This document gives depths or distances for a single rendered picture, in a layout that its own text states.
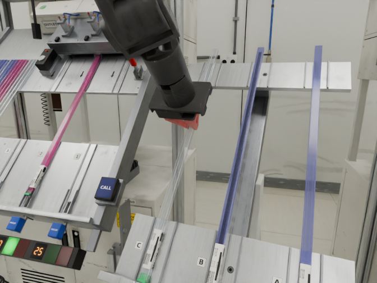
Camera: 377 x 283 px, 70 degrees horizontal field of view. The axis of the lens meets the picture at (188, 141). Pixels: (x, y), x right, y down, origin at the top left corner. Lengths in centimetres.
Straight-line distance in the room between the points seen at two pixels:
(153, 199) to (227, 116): 164
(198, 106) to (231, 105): 200
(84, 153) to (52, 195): 13
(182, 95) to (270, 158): 214
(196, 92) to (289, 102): 201
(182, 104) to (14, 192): 51
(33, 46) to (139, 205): 71
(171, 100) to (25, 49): 86
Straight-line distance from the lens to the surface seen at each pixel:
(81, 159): 74
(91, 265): 120
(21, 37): 131
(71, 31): 105
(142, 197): 95
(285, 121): 246
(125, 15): 36
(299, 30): 245
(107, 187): 61
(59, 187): 73
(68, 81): 96
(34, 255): 71
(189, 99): 45
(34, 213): 71
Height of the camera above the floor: 104
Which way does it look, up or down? 15 degrees down
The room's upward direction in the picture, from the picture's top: straight up
